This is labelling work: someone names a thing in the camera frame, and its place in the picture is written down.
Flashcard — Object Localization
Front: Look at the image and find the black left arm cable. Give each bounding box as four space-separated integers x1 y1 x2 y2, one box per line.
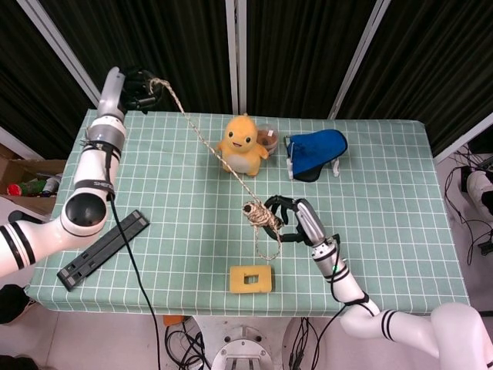
79 140 162 370

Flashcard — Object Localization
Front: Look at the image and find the twine rope spool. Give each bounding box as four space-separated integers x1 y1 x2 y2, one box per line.
148 78 284 260

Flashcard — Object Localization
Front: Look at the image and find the black folded bar stand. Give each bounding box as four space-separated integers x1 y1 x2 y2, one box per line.
56 209 150 291

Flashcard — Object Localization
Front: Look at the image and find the green checkered tablecloth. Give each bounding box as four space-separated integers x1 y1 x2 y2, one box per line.
25 109 473 318

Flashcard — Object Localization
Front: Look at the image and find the yellow plush dinosaur toy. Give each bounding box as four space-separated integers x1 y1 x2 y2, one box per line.
214 113 270 177

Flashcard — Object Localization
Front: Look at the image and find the white wire rack stand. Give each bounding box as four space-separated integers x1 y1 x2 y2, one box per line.
283 135 342 180

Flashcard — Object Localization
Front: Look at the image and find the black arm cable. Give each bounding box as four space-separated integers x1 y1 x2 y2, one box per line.
315 265 371 370
79 140 162 370

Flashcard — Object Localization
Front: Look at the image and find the clear plastic snack jar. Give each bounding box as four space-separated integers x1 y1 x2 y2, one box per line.
257 123 280 156

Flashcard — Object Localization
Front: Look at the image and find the yellow sponge with rectangular hole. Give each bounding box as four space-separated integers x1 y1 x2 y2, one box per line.
230 264 274 294

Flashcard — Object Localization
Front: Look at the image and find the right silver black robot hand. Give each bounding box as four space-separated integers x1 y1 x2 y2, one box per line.
264 195 328 247

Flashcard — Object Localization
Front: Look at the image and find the blue cloth with black lining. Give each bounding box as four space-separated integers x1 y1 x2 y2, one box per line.
288 129 349 183

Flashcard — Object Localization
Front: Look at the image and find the white shoe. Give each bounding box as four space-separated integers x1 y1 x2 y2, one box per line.
461 169 493 217

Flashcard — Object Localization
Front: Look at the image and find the black cable bundle under table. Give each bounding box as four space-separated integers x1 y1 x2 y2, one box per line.
164 318 212 370

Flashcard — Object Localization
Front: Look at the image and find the white frame post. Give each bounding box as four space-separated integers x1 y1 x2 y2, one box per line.
225 0 247 115
0 126 43 161
327 0 392 119
433 115 493 163
17 0 111 111

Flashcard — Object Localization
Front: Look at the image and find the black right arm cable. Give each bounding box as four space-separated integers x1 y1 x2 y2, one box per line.
315 265 371 370

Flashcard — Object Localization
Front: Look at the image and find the cardboard box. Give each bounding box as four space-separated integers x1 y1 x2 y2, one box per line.
0 157 66 207

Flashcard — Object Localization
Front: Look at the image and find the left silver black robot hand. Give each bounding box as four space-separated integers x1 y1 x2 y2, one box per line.
98 67 165 116

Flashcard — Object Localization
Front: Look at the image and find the black floor cable tangle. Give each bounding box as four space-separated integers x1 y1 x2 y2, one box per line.
444 152 493 267

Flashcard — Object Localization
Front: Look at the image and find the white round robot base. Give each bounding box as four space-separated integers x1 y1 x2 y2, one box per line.
210 325 275 370

